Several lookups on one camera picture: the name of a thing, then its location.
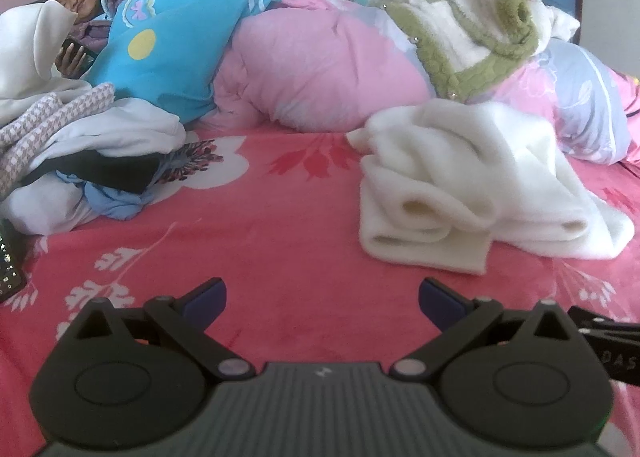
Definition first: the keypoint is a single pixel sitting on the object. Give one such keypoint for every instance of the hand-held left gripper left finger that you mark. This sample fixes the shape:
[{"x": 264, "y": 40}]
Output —
[{"x": 210, "y": 294}]

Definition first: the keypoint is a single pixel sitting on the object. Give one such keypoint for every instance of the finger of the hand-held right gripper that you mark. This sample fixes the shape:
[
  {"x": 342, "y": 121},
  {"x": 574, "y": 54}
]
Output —
[{"x": 600, "y": 323}]

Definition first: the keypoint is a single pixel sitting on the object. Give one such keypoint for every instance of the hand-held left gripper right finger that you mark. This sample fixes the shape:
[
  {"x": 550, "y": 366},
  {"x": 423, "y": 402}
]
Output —
[{"x": 437, "y": 297}]

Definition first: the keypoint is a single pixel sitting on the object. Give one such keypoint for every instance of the white knit sweater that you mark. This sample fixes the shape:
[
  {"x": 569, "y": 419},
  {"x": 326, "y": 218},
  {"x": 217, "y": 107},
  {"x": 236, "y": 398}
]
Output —
[{"x": 480, "y": 177}]

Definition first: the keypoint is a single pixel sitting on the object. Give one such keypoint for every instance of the pink floral bedsheet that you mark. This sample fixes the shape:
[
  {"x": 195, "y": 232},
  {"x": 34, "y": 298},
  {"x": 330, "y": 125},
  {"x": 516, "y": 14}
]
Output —
[{"x": 280, "y": 207}]

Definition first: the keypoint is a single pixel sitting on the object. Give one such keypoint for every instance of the light blue garment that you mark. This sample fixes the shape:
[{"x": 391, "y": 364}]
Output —
[{"x": 117, "y": 202}]

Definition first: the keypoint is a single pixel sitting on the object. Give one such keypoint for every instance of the black garment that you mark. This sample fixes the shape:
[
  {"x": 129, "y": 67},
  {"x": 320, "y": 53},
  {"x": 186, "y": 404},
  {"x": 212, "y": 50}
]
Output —
[{"x": 115, "y": 169}]

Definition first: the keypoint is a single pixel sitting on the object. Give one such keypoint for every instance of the black smartphone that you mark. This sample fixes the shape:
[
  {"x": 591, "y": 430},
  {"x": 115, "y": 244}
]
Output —
[{"x": 9, "y": 262}]

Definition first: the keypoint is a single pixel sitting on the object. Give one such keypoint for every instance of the blue cartoon quilt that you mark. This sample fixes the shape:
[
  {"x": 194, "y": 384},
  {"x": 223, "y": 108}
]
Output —
[{"x": 170, "y": 52}]

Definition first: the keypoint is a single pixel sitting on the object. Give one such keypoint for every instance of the pink grey floral quilt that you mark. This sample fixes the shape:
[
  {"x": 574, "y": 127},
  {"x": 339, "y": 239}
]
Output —
[{"x": 320, "y": 62}]

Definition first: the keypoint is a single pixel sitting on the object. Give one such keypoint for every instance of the green-trimmed fleece jacket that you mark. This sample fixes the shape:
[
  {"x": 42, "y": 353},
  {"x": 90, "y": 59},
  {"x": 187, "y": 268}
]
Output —
[{"x": 450, "y": 37}]

